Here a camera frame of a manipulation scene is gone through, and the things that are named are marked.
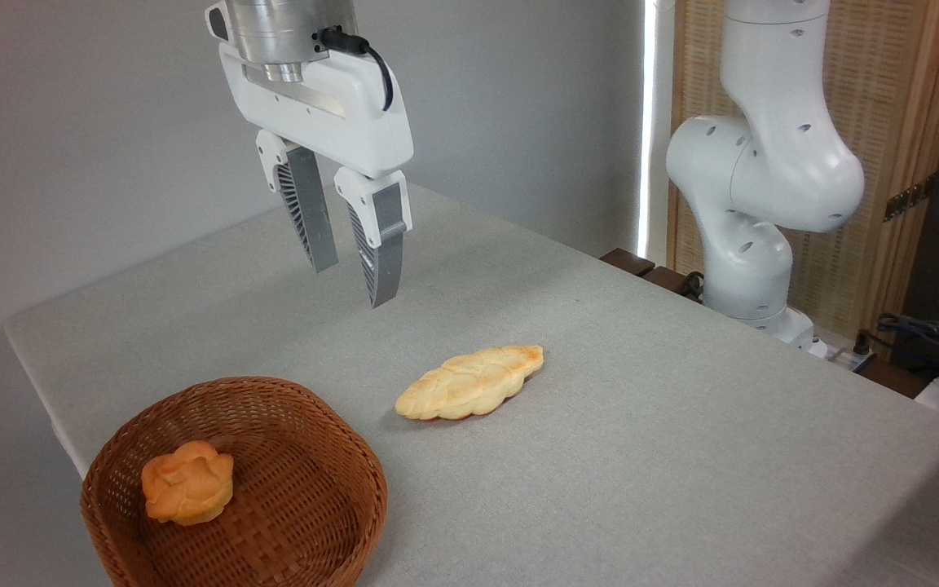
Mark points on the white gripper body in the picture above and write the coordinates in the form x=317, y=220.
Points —
x=331, y=114

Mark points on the long braided bread loaf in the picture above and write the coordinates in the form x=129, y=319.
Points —
x=469, y=383

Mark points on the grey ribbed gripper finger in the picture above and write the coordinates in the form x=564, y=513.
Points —
x=384, y=253
x=310, y=212

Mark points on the small round orange bun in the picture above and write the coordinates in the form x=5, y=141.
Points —
x=188, y=483

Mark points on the brown wicker basket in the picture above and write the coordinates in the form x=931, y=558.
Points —
x=306, y=505

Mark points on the white power strip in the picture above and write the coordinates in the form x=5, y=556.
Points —
x=844, y=359

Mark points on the grey tablecloth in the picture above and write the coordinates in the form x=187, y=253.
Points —
x=600, y=456

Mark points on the metal screen hinge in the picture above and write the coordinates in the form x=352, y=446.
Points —
x=910, y=198

